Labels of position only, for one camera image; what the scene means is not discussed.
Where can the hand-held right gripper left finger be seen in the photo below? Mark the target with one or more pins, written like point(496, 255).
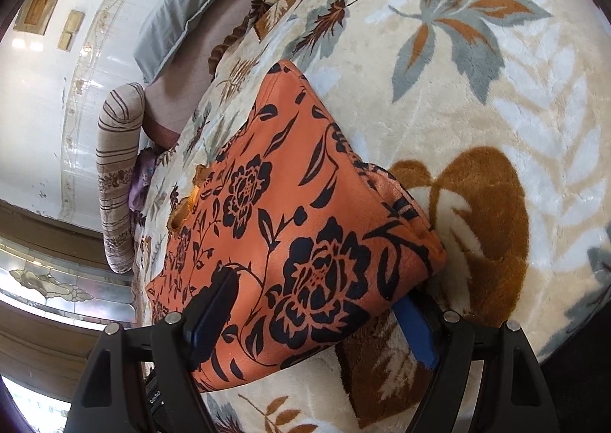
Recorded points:
point(212, 318)

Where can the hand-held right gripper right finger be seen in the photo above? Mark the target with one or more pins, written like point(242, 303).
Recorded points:
point(417, 332)

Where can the orange floral shirt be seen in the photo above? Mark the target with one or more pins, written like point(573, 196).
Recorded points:
point(296, 223)

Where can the purple cloth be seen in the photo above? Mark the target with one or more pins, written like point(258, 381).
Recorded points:
point(141, 180)

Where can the stained glass window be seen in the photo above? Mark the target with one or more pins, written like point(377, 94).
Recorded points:
point(47, 285)

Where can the striped rolled quilt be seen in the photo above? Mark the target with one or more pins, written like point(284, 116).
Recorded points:
point(117, 175)

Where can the brown bed sheet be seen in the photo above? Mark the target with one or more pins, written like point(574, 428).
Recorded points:
point(191, 94)

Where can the leaf printed plush blanket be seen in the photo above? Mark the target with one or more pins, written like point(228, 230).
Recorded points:
point(525, 79)

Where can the small wooden wall frame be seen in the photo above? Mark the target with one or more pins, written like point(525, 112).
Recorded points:
point(71, 29)

